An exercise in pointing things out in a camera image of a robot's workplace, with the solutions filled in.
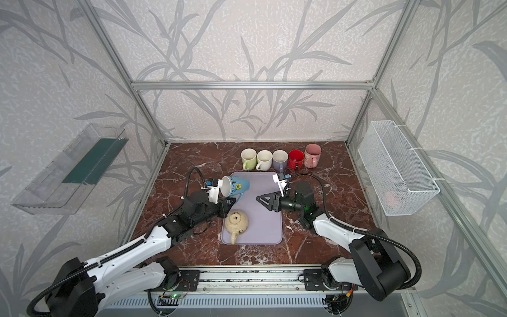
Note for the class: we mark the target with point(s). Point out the blue mug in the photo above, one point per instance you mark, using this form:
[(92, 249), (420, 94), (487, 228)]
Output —
[(234, 187)]

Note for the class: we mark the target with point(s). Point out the red mug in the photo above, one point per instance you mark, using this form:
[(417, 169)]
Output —
[(296, 160)]

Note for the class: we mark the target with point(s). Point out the aluminium cage frame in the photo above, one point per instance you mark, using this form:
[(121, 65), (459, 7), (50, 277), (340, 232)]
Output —
[(483, 250)]

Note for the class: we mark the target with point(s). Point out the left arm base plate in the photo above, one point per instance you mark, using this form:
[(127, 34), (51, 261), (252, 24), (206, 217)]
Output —
[(187, 280)]

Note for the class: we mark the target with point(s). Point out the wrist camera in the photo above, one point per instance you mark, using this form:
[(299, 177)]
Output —
[(212, 186), (283, 181)]

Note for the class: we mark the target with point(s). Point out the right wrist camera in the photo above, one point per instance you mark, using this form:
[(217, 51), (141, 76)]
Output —
[(283, 181)]

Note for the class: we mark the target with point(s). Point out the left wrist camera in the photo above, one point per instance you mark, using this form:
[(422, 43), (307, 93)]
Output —
[(212, 186)]

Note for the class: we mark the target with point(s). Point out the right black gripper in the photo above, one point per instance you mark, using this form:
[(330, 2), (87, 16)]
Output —
[(277, 202)]

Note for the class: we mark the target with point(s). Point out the cream teapot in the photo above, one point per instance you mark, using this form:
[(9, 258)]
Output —
[(236, 223)]

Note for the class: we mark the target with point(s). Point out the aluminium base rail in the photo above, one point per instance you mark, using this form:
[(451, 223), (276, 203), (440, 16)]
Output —
[(276, 279)]

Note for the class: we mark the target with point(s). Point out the lavender mug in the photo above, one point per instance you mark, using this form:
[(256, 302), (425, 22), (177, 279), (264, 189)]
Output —
[(280, 161)]

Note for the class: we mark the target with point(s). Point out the white mug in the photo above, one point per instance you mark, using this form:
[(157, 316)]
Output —
[(264, 160)]

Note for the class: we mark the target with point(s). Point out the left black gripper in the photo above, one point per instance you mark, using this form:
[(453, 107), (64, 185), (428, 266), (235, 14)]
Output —
[(221, 206)]

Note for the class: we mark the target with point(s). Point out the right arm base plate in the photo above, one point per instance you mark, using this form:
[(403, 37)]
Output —
[(317, 280)]

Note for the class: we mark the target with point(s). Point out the pink patterned mug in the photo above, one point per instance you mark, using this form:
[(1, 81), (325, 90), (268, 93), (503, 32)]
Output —
[(312, 155)]

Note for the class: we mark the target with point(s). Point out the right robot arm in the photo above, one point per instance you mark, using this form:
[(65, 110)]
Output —
[(378, 264)]

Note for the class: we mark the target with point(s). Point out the white wire mesh basket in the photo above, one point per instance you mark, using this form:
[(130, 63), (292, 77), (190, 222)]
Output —
[(400, 179)]

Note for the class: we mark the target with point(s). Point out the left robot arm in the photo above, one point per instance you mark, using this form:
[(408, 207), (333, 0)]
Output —
[(86, 288)]

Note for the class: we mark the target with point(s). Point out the lavender plastic tray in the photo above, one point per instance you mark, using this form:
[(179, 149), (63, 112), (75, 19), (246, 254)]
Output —
[(264, 226)]

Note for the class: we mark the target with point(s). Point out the light green mug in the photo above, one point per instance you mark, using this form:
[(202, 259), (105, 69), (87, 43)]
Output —
[(249, 159)]

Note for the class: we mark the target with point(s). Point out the clear plastic wall bin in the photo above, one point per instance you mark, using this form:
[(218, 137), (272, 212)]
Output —
[(64, 185)]

